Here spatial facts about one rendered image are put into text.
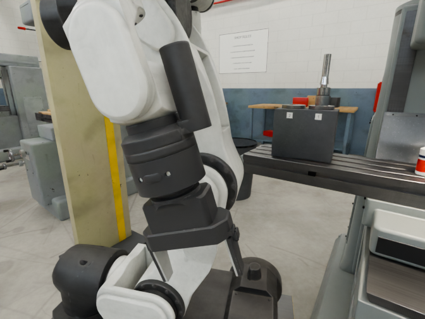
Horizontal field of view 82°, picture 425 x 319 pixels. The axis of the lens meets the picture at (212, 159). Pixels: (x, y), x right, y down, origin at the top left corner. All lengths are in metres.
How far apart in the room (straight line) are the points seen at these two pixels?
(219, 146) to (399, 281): 0.58
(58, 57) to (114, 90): 1.46
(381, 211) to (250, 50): 5.17
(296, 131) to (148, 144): 0.77
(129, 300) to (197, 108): 0.53
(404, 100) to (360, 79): 3.86
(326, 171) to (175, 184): 0.72
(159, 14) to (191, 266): 0.51
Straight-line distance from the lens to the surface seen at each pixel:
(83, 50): 0.28
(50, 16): 0.62
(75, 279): 0.80
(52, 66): 1.70
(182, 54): 0.28
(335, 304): 1.49
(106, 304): 0.74
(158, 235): 0.33
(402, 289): 0.80
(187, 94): 0.27
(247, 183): 2.73
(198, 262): 0.60
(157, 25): 0.46
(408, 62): 1.37
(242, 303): 0.84
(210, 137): 0.47
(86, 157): 1.80
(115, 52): 0.26
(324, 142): 0.97
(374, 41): 5.26
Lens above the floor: 1.20
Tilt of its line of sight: 16 degrees down
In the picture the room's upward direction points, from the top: straight up
